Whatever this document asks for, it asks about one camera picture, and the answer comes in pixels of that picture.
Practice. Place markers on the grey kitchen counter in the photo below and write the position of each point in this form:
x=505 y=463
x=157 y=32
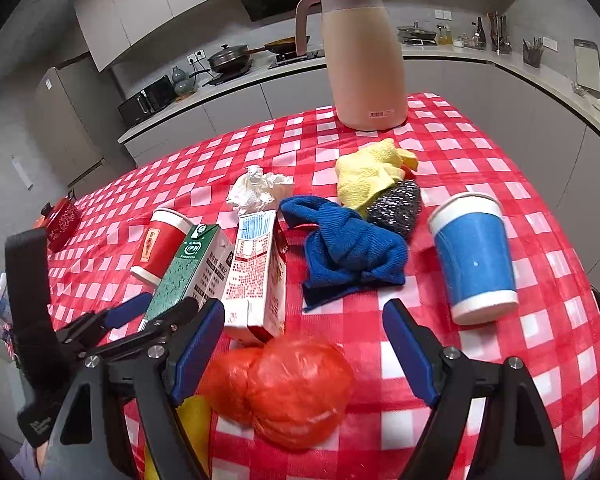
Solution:
x=480 y=80

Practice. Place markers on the beige round lump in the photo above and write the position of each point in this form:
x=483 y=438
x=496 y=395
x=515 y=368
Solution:
x=283 y=194

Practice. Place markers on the red white drink carton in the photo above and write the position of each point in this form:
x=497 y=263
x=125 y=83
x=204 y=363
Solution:
x=250 y=270

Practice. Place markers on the red paper cup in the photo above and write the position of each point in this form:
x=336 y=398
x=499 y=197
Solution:
x=155 y=250

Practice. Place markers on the kitchen utensil rack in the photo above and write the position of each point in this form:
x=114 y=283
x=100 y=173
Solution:
x=500 y=35

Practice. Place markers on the red checked tablecloth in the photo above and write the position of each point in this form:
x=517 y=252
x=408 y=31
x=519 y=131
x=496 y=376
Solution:
x=480 y=150

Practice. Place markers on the green drink carton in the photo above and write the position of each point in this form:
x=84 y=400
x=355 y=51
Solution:
x=190 y=270

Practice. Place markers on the black microwave oven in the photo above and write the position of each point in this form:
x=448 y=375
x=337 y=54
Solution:
x=145 y=100

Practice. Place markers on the dark pot with lid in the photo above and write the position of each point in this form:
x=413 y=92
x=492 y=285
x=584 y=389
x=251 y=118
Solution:
x=229 y=59

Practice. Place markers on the yellow oil bottle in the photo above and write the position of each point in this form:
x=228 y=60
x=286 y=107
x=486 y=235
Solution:
x=445 y=36

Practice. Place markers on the black frying pan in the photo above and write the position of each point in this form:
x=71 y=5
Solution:
x=282 y=45

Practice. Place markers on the white cutting board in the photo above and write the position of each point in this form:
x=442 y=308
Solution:
x=587 y=67

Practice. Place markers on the grey upper cabinets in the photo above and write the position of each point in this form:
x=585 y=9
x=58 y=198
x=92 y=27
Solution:
x=140 y=5

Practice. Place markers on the orange plastic bag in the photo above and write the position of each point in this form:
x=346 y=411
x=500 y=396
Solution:
x=295 y=390

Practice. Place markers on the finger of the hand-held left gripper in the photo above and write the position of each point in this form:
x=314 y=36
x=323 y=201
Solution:
x=127 y=310
x=172 y=315

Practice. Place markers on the person's left forearm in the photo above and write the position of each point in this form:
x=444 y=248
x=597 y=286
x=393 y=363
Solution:
x=27 y=462

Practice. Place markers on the steel wool scrubber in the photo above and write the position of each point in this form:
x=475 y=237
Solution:
x=397 y=207

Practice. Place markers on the steel pan with lid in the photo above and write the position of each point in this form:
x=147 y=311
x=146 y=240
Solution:
x=416 y=32

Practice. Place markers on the yellow plastic item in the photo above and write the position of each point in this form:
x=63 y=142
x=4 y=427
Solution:
x=197 y=430

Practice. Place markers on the blue cloth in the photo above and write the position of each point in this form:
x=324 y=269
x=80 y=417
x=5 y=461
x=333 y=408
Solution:
x=350 y=250

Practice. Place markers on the dark utensil holder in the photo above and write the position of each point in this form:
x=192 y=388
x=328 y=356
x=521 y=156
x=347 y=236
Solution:
x=532 y=55

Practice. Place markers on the grey ceramic vase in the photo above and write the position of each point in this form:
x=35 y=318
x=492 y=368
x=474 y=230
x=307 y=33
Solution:
x=181 y=82

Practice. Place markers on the grey refrigerator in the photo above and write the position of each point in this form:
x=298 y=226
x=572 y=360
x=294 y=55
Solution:
x=65 y=125

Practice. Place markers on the blue paper cup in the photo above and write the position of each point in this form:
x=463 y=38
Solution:
x=472 y=260

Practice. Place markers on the pink thermos jug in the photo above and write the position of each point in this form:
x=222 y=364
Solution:
x=365 y=60

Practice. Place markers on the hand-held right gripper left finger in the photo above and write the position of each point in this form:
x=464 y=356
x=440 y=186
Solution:
x=200 y=345

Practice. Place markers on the dark glass bottle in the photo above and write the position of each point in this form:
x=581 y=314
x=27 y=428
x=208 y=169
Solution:
x=480 y=35

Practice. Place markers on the red gift bag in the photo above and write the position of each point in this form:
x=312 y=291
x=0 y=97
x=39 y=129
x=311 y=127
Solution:
x=60 y=222

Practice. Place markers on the yellow cloth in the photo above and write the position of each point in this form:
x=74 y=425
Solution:
x=360 y=185

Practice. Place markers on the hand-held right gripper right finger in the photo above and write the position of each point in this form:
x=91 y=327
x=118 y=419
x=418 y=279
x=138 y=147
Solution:
x=410 y=350

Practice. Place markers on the crumpled white tissue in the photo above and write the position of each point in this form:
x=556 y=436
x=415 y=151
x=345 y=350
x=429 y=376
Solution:
x=252 y=190

